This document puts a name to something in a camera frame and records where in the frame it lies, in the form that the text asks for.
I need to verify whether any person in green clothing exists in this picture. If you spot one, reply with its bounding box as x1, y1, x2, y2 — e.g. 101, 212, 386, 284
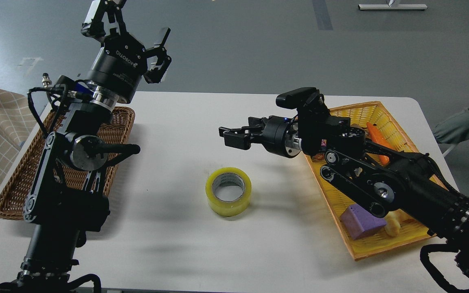
432, 107, 469, 144

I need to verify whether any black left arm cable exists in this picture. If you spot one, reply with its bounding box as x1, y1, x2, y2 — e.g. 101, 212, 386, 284
27, 85, 76, 137

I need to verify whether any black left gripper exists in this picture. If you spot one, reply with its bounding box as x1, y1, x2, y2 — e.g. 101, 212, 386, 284
81, 0, 172, 104

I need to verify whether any toy croissant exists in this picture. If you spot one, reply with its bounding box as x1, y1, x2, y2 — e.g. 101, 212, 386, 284
384, 217, 401, 237

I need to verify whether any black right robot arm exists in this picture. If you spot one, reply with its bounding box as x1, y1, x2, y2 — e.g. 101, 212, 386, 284
219, 87, 469, 293

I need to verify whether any yellow tape roll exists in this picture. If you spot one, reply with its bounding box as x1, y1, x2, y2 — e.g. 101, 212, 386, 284
205, 167, 252, 217

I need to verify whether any brown wicker basket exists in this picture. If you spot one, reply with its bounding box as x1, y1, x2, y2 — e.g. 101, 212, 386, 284
0, 107, 136, 221

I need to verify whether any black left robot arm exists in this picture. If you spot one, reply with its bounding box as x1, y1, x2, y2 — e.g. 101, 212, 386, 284
0, 0, 172, 293

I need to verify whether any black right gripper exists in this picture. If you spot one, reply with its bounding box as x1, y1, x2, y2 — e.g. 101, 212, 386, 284
219, 116, 300, 158

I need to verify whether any orange toy carrot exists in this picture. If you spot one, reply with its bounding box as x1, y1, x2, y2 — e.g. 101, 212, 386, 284
366, 122, 393, 166

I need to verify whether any purple foam cube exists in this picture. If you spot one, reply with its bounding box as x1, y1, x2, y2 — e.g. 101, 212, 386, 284
340, 204, 387, 241

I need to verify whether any yellow plastic basket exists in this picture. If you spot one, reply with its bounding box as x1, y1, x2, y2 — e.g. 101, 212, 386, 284
305, 101, 432, 261

